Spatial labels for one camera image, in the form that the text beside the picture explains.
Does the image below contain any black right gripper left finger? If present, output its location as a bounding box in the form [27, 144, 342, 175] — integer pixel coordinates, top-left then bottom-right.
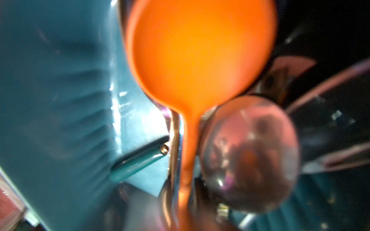
[158, 179, 175, 231]

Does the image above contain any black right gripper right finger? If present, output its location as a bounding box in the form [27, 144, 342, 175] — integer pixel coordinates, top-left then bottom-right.
[192, 178, 231, 231]

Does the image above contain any gold spoon green handle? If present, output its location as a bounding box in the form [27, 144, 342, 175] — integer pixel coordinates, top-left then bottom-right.
[109, 141, 170, 183]

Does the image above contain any silver steel spoon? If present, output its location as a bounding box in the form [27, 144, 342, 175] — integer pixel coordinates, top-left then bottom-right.
[198, 95, 301, 213]

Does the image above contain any orange plastic spoon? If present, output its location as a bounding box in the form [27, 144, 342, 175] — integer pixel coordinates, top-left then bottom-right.
[125, 1, 278, 231]

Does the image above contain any teal plastic storage box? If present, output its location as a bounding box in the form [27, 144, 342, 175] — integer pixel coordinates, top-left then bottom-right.
[1, 1, 370, 231]

